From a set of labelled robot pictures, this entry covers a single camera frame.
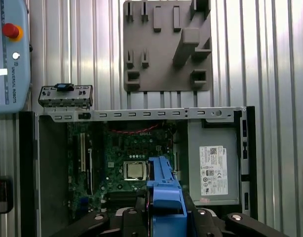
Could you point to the white expansion slot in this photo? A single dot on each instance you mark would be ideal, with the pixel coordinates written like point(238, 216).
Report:
point(82, 153)

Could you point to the hard disk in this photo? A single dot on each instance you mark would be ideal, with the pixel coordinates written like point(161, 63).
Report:
point(166, 197)

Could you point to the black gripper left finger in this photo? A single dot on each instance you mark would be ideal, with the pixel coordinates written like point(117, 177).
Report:
point(134, 224)

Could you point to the black device red display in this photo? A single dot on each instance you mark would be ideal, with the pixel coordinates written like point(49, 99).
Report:
point(3, 197)

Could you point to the grey parts rack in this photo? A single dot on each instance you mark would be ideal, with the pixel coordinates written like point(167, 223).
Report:
point(161, 61)

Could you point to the silver CPU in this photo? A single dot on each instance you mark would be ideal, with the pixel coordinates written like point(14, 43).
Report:
point(136, 170)

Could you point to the black RAM slot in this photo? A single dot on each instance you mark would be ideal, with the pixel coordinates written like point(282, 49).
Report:
point(122, 201)
point(122, 194)

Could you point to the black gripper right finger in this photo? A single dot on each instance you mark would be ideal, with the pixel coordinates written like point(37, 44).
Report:
point(203, 224)

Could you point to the grey power supply unit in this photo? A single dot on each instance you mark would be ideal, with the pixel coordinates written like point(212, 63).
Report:
point(196, 172)

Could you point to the pale blue teach pendant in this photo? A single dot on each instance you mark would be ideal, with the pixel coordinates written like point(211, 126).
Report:
point(15, 79)

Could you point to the green motherboard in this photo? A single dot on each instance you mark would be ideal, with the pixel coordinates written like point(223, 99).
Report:
point(112, 148)

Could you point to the black PC case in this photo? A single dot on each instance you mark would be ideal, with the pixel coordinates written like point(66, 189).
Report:
point(26, 160)

